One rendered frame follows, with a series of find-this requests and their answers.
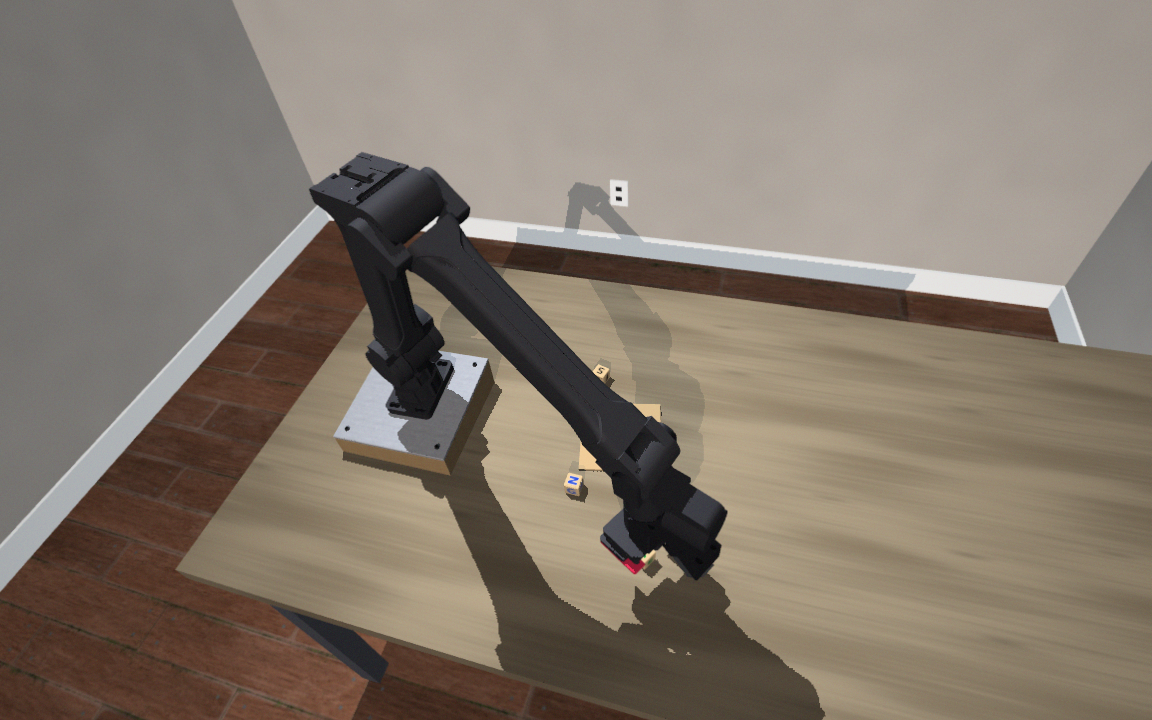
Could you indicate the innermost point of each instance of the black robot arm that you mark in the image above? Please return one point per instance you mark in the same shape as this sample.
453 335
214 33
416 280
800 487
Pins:
406 347

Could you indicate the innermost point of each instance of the beige flat mat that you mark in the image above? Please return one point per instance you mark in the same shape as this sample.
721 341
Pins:
587 461

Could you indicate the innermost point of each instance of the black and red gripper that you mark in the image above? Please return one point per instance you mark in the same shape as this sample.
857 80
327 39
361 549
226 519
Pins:
623 548

